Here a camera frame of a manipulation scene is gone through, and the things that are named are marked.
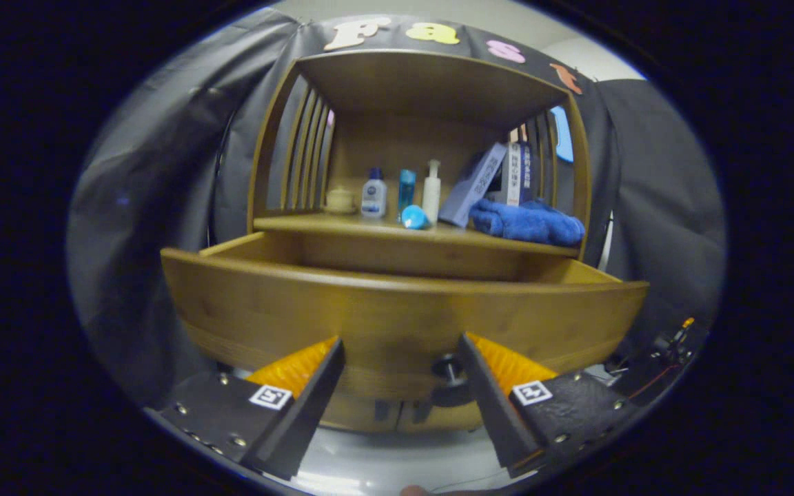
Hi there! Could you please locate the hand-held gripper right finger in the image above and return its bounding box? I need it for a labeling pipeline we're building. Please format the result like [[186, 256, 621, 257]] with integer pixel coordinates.
[[457, 332, 639, 478]]

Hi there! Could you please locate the white pump bottle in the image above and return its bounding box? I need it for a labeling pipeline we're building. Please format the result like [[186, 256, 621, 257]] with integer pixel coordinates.
[[423, 160, 442, 225]]

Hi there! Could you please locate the wooden cabinet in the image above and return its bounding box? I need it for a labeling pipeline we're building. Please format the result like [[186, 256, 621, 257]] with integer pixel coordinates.
[[247, 50, 592, 435]]

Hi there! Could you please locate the beige lidded cup with saucer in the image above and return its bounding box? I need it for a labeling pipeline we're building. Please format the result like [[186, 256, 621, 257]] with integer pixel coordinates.
[[325, 186, 358, 214]]

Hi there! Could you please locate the blue folded towel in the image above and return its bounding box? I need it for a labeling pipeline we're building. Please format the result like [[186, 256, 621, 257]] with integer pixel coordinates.
[[468, 198, 586, 247]]

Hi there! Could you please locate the wooden countertop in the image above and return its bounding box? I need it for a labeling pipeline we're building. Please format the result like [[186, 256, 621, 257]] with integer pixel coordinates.
[[254, 210, 582, 259]]

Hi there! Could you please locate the white book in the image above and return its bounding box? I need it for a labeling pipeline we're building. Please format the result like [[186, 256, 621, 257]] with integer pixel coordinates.
[[504, 143, 523, 206]]

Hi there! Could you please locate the white lotion bottle blue cap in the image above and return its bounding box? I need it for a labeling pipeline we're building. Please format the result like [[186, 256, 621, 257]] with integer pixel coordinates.
[[361, 167, 388, 220]]

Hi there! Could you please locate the black equipment with orange tip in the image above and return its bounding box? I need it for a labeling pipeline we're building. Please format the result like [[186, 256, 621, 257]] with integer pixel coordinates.
[[604, 317, 698, 400]]

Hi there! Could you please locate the black drawer knob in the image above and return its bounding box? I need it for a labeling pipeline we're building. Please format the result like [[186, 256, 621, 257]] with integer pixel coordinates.
[[430, 353, 474, 409]]

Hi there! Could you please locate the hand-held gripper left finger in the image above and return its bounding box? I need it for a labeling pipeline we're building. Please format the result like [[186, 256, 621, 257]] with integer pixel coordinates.
[[145, 335, 346, 482]]

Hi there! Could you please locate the blue and white tube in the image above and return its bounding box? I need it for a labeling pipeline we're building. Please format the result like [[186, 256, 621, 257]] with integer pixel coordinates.
[[400, 205, 431, 231]]

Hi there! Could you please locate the black backdrop cloth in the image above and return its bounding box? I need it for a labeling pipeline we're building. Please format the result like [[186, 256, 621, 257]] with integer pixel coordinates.
[[66, 7, 727, 414]]

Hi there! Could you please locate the pale purple book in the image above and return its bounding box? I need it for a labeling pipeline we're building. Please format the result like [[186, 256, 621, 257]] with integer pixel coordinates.
[[438, 143, 508, 229]]

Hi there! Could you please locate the clear blue bottle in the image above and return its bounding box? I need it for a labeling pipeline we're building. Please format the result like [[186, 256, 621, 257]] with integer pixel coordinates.
[[398, 169, 417, 214]]

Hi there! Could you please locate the wooden drawer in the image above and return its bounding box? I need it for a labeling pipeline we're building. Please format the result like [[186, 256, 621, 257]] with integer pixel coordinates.
[[161, 231, 649, 404]]

